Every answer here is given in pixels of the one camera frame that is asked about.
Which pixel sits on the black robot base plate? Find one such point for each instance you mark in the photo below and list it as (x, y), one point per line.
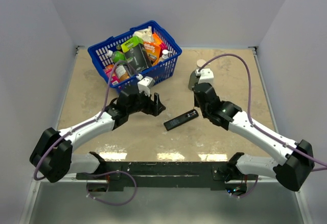
(212, 175)

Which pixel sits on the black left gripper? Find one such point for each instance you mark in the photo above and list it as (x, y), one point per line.
(154, 108)

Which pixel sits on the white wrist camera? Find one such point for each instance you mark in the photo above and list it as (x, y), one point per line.
(144, 84)
(205, 75)

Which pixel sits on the black green razor box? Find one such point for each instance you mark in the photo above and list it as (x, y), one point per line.
(136, 54)

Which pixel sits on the pink snack packet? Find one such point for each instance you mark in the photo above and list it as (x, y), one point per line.
(109, 73)

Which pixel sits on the green round bottle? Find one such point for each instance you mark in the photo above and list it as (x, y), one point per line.
(115, 56)

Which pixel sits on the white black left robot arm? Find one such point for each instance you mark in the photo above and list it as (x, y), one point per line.
(53, 155)

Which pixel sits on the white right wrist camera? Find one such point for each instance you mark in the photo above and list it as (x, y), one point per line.
(205, 75)

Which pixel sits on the grey soap pump bottle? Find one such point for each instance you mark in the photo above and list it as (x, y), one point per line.
(195, 76)

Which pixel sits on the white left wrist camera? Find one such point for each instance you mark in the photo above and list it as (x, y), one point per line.
(144, 84)

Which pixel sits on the black remote control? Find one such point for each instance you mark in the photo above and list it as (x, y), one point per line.
(179, 120)

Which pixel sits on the orange labelled jar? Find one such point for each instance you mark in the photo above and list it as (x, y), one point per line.
(122, 73)

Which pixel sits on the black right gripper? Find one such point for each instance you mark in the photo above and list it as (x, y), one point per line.
(196, 103)

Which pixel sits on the white pump bottle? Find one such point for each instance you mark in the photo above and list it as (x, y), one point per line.
(165, 55)

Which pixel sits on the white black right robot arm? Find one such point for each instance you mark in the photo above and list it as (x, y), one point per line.
(289, 162)

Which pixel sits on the orange razor blade box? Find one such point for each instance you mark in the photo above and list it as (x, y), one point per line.
(153, 50)

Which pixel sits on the beige crumpled bag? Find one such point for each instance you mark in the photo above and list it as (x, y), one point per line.
(145, 34)

